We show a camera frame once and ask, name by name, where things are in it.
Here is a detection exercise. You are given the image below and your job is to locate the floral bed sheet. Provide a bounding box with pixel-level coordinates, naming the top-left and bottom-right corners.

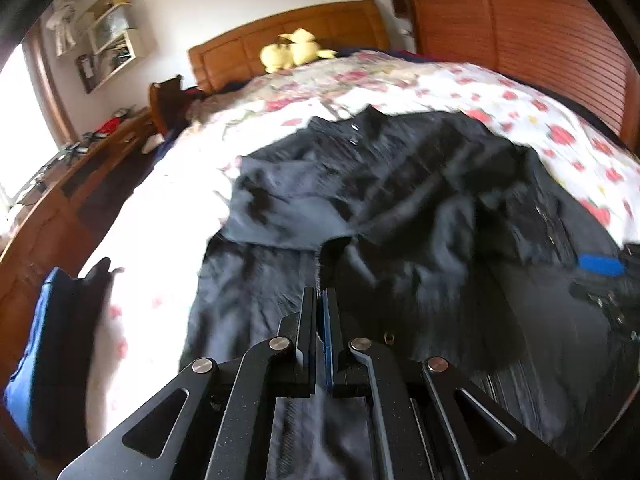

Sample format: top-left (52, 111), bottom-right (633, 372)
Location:
top-left (86, 50), bottom-right (639, 442)

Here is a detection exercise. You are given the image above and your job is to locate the tied white curtain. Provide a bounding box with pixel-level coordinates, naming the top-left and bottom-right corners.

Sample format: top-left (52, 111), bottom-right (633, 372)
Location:
top-left (46, 1), bottom-right (77, 58)

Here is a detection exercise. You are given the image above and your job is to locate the wooden chair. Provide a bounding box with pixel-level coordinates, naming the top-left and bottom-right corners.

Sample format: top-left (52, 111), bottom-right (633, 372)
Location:
top-left (149, 75), bottom-right (190, 136)

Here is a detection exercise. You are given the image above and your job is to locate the red bowl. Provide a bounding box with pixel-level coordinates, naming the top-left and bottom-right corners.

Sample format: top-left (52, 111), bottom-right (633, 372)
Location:
top-left (96, 117), bottom-right (122, 134)

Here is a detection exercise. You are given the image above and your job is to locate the black jacket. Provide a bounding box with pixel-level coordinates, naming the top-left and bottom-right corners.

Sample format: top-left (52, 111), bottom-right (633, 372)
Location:
top-left (181, 107), bottom-right (639, 464)

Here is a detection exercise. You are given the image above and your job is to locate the wooden desk cabinet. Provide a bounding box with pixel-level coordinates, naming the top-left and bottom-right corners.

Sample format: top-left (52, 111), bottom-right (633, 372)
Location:
top-left (1, 107), bottom-right (155, 385)

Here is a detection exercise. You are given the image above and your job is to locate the white wall shelf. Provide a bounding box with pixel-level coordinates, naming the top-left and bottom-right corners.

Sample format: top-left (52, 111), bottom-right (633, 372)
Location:
top-left (74, 0), bottom-right (145, 94)

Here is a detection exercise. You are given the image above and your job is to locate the window with wooden frame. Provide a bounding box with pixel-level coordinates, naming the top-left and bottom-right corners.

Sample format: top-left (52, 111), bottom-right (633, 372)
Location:
top-left (1, 23), bottom-right (78, 204)

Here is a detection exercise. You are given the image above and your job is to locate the yellow plush toy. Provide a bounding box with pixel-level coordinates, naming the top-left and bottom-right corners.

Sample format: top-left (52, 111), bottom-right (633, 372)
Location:
top-left (259, 28), bottom-right (337, 74)

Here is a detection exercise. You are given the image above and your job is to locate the wooden headboard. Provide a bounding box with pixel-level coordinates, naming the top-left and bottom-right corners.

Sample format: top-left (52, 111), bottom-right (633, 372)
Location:
top-left (189, 0), bottom-right (390, 94)

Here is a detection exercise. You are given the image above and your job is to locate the wooden louvered wardrobe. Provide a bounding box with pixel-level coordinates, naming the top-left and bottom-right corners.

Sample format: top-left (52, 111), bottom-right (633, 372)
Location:
top-left (393, 0), bottom-right (639, 151)

